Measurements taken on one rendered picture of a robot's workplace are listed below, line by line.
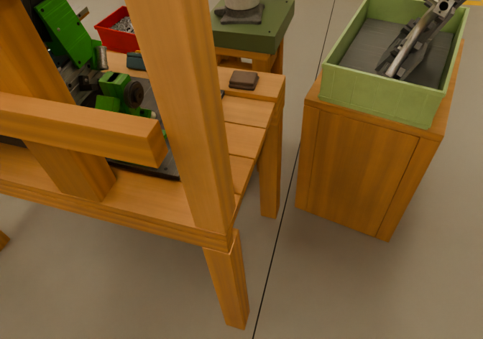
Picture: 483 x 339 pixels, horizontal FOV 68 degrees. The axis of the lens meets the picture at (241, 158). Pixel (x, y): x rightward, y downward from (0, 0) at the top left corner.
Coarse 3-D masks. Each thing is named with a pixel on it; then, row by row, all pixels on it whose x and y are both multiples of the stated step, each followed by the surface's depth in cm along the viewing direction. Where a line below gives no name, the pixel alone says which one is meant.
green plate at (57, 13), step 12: (48, 0) 106; (60, 0) 109; (48, 12) 106; (60, 12) 109; (72, 12) 113; (48, 24) 106; (60, 24) 110; (72, 24) 113; (60, 36) 110; (72, 36) 113; (84, 36) 118; (60, 48) 113; (72, 48) 113; (84, 48) 118; (72, 60) 114; (84, 60) 118
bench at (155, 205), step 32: (224, 96) 132; (256, 128) 120; (0, 160) 118; (32, 160) 117; (256, 160) 114; (0, 192) 123; (32, 192) 114; (128, 192) 106; (160, 192) 105; (128, 224) 109; (160, 224) 101; (192, 224) 97; (224, 256) 105; (224, 288) 126
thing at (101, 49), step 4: (96, 48) 120; (100, 48) 120; (104, 48) 120; (96, 52) 121; (100, 52) 120; (104, 52) 121; (100, 56) 120; (104, 56) 121; (100, 60) 120; (104, 60) 121; (100, 64) 120; (104, 64) 121; (100, 68) 120; (104, 68) 121; (108, 68) 122
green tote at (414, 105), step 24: (384, 0) 161; (408, 0) 156; (360, 24) 163; (456, 24) 154; (336, 48) 136; (456, 48) 129; (336, 72) 128; (360, 72) 124; (336, 96) 136; (360, 96) 131; (384, 96) 126; (408, 96) 121; (432, 96) 117; (408, 120) 127; (432, 120) 127
